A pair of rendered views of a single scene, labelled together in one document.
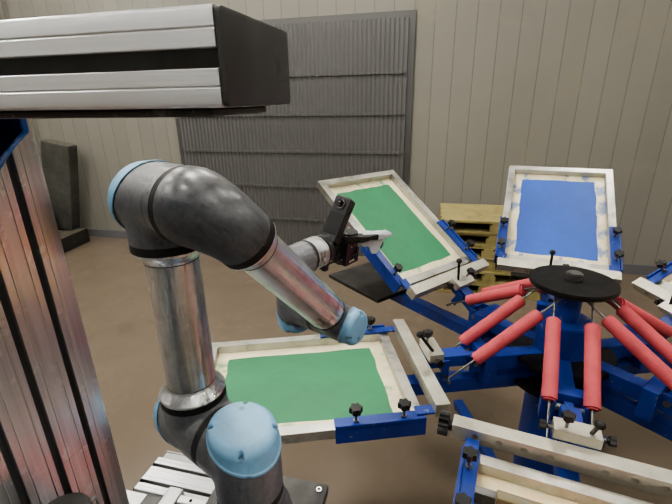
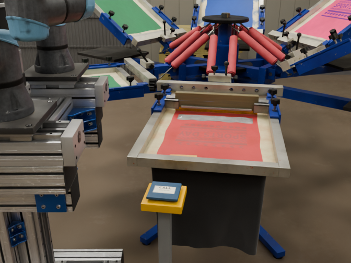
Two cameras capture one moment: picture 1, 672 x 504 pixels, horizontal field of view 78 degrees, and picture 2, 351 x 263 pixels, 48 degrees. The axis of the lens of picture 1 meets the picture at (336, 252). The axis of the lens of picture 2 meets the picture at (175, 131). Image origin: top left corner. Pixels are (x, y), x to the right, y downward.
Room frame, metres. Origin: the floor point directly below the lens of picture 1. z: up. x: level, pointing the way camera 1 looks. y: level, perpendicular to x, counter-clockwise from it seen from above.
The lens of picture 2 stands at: (-1.05, 0.08, 1.64)
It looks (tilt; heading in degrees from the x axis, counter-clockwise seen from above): 23 degrees down; 345
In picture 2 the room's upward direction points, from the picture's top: straight up
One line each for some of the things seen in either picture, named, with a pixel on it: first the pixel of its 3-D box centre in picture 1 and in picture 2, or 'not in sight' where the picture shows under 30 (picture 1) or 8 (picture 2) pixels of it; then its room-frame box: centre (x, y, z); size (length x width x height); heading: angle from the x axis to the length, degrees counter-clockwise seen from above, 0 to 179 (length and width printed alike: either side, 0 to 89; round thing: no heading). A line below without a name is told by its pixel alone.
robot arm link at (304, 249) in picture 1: (290, 264); not in sight; (0.83, 0.10, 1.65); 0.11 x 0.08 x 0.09; 142
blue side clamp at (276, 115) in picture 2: not in sight; (272, 110); (0.59, -0.84, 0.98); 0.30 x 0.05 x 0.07; 157
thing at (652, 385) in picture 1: (558, 352); (223, 66); (1.45, -0.91, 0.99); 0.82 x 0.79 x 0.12; 157
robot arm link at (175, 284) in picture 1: (183, 322); not in sight; (0.63, 0.26, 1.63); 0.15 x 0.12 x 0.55; 52
